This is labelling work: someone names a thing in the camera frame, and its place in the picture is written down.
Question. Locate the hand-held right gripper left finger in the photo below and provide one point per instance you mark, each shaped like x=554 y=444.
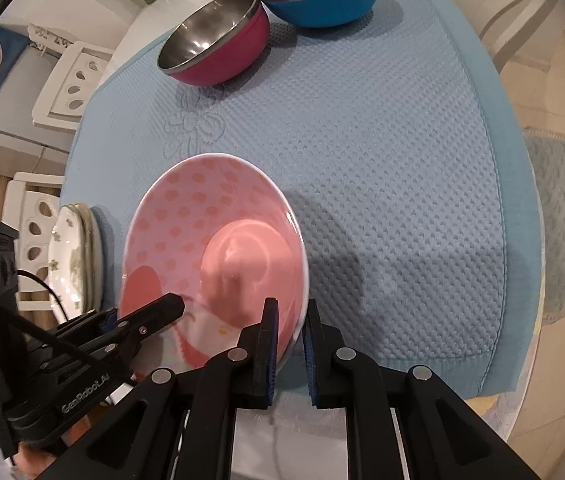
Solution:
x=272 y=355

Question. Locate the magenta steel bowl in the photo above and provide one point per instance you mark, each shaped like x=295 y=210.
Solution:
x=222 y=55

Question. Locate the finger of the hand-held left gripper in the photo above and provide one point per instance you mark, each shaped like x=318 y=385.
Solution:
x=105 y=321
x=157 y=310

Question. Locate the small leaf-shaped flower print plate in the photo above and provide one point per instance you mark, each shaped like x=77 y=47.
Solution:
x=65 y=245

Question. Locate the light blue textured table mat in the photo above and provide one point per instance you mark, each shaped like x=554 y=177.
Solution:
x=387 y=160

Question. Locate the round gold-rimmed leaf print plate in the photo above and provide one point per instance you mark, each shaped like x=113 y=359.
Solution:
x=99 y=245

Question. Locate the person's left hand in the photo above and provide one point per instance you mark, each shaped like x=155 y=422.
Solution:
x=37 y=465

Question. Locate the large leaf-shaped flower print plate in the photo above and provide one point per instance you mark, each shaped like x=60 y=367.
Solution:
x=90 y=240

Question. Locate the pink polka dot bowl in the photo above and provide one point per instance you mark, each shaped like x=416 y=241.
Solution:
x=242 y=260

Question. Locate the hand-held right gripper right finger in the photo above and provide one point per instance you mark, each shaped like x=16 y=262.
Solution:
x=310 y=360

